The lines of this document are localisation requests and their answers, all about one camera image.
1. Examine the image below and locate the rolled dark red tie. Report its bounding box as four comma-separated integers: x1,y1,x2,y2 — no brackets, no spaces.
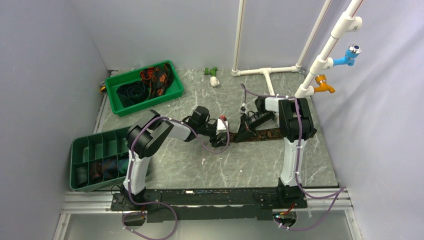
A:
89,161,103,184

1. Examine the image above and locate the orange faucet tap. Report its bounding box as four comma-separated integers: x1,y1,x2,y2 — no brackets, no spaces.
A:
314,74,336,94

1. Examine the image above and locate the green open tray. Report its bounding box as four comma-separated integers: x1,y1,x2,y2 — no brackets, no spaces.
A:
105,60,184,117

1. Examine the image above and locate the white pvc pipe frame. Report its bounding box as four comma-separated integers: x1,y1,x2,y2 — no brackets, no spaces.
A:
230,0,363,98

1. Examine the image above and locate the blue faucet tap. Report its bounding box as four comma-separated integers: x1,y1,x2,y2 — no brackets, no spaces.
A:
333,44,362,67

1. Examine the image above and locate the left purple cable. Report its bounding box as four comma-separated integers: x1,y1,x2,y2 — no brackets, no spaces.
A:
121,115,231,240

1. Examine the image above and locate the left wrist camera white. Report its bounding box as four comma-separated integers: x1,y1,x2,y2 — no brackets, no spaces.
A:
216,115,229,135

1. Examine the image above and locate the brown patterned necktie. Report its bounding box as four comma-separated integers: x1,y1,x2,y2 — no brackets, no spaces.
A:
229,128,284,143

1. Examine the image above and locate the orange black tie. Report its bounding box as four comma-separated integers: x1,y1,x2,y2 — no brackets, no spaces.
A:
139,62,175,99

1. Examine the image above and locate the dark teal tie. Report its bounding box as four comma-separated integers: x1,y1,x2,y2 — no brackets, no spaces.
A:
116,81,151,108

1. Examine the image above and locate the white pipe fitting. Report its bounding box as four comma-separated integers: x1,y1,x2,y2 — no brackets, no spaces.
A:
210,76,220,88

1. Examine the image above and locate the rolled dark green tie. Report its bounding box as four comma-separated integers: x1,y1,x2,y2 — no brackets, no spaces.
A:
117,158,129,176

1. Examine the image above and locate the green pipe fitting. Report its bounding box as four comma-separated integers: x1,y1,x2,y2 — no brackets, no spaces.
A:
204,67,218,77

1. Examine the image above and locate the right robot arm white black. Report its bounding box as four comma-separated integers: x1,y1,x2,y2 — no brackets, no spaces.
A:
233,96,316,208

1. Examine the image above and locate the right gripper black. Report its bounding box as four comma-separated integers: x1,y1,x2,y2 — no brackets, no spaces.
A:
235,112,274,142

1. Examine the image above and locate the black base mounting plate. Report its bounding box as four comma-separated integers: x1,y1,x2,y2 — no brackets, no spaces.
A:
110,186,308,223

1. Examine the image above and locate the aluminium rail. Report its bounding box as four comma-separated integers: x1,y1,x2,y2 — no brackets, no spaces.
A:
61,191,354,214

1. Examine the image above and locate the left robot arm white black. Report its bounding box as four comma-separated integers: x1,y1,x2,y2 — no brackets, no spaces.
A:
121,106,230,210

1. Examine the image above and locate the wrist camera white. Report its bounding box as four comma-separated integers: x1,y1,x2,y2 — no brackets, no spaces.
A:
239,102,249,115
216,115,229,135

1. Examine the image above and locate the yellow clamp at table edge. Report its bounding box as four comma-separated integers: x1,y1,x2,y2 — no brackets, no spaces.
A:
99,82,107,93

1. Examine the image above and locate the rolled navy plaid tie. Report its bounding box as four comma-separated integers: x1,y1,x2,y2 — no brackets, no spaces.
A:
101,158,118,181

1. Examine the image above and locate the green compartment organizer tray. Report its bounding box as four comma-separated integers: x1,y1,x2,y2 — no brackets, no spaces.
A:
69,126,133,192

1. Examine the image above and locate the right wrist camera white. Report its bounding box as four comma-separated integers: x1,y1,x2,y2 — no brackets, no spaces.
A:
239,102,249,115

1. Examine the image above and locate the rolled black tie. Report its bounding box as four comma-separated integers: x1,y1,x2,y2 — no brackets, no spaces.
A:
75,167,88,187

